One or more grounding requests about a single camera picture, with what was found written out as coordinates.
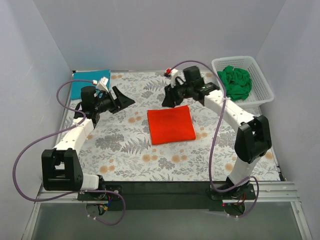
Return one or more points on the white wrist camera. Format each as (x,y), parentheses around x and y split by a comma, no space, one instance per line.
(102,84)
(172,74)

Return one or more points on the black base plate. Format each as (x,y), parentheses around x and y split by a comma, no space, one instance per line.
(174,195)

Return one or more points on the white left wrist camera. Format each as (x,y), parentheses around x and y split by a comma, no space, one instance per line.
(102,84)

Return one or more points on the crumpled green t shirt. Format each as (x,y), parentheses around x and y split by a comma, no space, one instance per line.
(237,82)

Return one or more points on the folded teal t shirt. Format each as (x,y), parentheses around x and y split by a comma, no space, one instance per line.
(85,78)

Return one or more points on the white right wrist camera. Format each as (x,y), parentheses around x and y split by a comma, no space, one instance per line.
(172,74)

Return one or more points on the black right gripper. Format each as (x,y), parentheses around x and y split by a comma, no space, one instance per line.
(175,93)

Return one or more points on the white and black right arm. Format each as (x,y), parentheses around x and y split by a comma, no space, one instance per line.
(253,138)

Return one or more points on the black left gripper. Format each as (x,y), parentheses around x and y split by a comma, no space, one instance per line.
(115,101)

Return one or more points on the orange t shirt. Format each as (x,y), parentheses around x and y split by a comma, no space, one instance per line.
(171,125)

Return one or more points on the white plastic basket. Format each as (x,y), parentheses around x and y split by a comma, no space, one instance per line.
(261,92)

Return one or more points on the aluminium frame rail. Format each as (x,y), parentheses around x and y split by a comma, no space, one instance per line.
(269,191)

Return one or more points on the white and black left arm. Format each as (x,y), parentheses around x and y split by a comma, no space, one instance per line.
(61,168)

